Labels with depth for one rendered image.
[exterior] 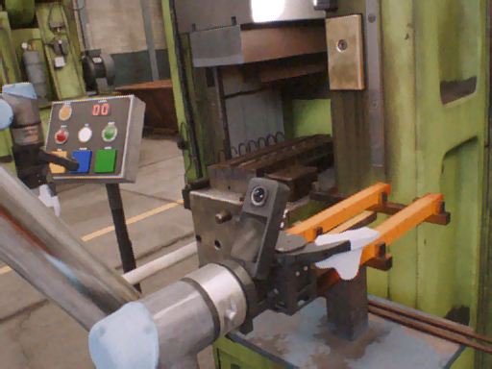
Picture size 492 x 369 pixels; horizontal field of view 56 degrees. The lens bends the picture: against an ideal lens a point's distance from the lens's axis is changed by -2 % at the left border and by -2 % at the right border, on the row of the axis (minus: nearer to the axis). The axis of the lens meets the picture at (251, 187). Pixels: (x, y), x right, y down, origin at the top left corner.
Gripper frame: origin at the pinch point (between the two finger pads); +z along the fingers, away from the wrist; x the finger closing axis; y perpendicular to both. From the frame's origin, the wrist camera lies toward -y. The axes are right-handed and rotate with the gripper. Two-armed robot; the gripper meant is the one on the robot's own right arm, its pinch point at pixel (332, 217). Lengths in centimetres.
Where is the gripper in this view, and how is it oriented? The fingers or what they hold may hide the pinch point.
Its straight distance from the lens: 66.0
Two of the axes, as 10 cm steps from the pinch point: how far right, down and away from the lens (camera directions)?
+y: 1.1, 9.5, 2.9
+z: 7.0, -2.8, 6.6
